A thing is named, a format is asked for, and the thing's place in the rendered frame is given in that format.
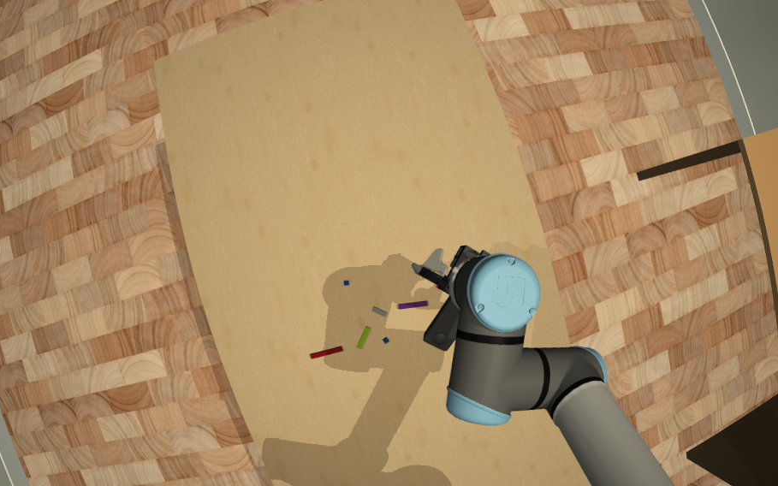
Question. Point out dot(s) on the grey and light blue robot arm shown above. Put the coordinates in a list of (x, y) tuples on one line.
[(492, 374)]

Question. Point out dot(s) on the purple rod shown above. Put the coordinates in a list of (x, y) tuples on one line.
[(413, 304)]

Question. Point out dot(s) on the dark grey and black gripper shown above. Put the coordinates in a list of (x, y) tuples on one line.
[(434, 264)]

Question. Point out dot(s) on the dark red rod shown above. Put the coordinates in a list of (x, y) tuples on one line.
[(326, 352)]

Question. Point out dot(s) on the lime green rod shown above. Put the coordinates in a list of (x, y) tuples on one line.
[(363, 337)]

